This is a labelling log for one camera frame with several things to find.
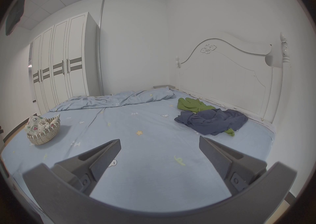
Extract white wardrobe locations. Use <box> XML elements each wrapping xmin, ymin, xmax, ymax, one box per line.
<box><xmin>29</xmin><ymin>12</ymin><xmax>104</xmax><ymax>116</ymax></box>

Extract pale blue quilt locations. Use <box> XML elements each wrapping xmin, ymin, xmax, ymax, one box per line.
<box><xmin>48</xmin><ymin>87</ymin><xmax>177</xmax><ymax>112</ymax></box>

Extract dark blue garment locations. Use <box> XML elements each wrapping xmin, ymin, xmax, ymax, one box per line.
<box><xmin>174</xmin><ymin>109</ymin><xmax>248</xmax><ymax>136</ymax></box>

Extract bed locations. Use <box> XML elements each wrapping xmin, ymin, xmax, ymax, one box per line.
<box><xmin>0</xmin><ymin>32</ymin><xmax>293</xmax><ymax>218</ymax></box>

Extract green shorts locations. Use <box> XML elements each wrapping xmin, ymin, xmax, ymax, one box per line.
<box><xmin>177</xmin><ymin>97</ymin><xmax>235</xmax><ymax>137</ymax></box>

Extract cream printed pyjama top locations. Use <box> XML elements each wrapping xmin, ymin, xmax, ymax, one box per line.
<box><xmin>26</xmin><ymin>116</ymin><xmax>60</xmax><ymax>136</ymax></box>

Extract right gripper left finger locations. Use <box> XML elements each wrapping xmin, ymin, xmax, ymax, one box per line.
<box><xmin>51</xmin><ymin>139</ymin><xmax>122</xmax><ymax>197</ymax></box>

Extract round woven basket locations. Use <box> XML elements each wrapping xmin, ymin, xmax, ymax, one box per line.
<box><xmin>26</xmin><ymin>114</ymin><xmax>61</xmax><ymax>145</ymax></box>

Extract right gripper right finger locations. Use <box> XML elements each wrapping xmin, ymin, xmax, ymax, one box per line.
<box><xmin>199</xmin><ymin>135</ymin><xmax>268</xmax><ymax>197</ymax></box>

